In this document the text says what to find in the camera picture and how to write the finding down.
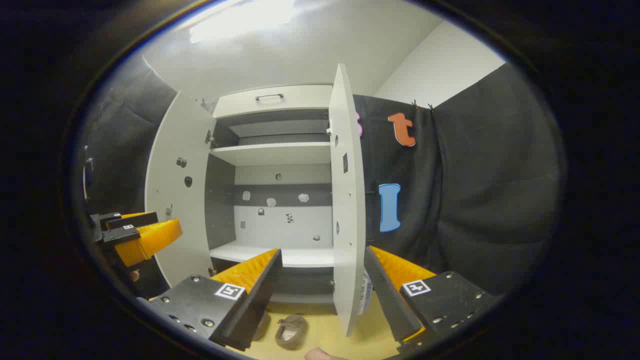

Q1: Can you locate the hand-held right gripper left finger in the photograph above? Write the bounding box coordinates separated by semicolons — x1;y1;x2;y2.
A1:
148;248;283;352

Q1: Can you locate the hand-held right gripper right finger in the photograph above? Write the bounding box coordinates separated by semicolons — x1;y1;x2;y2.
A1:
363;245;496;357

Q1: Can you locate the white shoe cabinet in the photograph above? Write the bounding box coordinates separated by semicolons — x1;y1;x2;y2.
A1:
202;84;336;307

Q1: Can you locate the white shoe cabinet door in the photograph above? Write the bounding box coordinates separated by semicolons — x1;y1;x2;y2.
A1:
327;63;367;337
145;90;217;288

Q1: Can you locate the white cabinet shelf board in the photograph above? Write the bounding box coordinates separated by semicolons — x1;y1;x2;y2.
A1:
210;142;332;167
209;241;336;268

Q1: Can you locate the white cabinet drawer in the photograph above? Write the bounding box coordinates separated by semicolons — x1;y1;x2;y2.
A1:
213;84;333;119

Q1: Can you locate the black backdrop cloth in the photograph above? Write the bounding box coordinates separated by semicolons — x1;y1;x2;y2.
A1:
82;55;561;298

